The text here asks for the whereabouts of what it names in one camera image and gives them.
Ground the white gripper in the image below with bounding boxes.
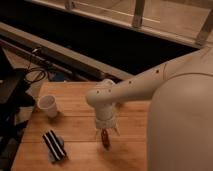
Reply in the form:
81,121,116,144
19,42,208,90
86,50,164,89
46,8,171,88
95,112,120,139

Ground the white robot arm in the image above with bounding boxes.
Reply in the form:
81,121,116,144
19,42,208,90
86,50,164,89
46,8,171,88
86,48,213,171

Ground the black white striped block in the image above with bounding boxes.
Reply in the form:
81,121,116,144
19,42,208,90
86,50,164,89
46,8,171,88
42,130,66,161

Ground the white paper cup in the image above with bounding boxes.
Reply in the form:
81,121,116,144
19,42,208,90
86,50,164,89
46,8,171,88
37,95,58,118

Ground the black chair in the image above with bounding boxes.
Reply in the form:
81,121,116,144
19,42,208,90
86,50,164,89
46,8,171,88
0,48,35,154

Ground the metal railing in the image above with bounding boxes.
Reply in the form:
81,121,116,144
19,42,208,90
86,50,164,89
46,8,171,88
27,0,213,48

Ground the black cable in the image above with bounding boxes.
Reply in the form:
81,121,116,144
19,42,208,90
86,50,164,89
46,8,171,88
23,48,54,84

